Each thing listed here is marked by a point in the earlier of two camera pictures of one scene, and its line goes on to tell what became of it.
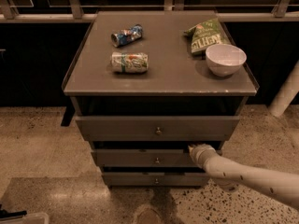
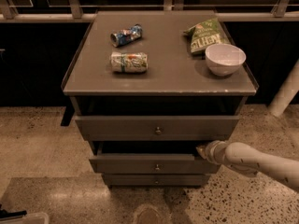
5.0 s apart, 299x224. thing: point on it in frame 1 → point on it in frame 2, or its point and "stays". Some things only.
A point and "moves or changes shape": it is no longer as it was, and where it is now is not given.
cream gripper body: x=199 y=153 → x=214 y=152
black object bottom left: x=11 y=214 stays
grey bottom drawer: x=157 y=178 stays
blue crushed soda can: x=124 y=36 stays
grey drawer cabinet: x=146 y=85 stays
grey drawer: x=143 y=158 moves or changes shape
